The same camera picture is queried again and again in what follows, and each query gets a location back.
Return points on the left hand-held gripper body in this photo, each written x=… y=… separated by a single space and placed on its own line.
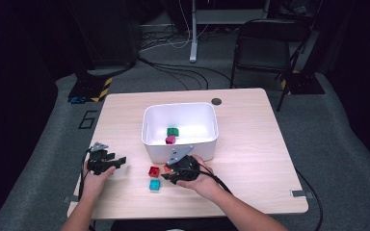
x=98 y=160

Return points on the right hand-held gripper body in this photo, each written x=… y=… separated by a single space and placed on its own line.
x=186 y=168

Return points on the red toy block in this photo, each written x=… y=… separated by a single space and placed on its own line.
x=154 y=171

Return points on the teal toy block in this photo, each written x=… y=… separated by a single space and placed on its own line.
x=154 y=185

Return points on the magenta toy block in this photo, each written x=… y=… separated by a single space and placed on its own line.
x=170 y=140

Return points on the green toy block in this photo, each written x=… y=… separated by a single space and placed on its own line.
x=172 y=132

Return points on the white plastic bin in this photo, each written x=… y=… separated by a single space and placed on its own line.
x=179 y=115

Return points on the person's right hand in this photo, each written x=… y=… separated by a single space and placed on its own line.
x=205 y=186

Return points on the person's left hand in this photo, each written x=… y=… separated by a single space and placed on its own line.
x=93 y=186

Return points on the person's dark clothing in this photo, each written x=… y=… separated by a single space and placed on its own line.
x=147 y=225

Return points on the small blue object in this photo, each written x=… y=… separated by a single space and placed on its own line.
x=77 y=100

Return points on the black striped stand base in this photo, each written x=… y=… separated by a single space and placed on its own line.
x=305 y=83
x=86 y=88

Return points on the black round table grommet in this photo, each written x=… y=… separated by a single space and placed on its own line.
x=216 y=101

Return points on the large black box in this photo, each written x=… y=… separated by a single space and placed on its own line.
x=109 y=32

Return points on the black folding chair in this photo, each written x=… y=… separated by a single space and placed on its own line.
x=263 y=48

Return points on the grey table edge bracket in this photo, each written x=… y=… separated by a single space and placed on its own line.
x=70 y=199
x=302 y=193

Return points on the white desk frame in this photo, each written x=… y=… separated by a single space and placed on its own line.
x=193 y=32

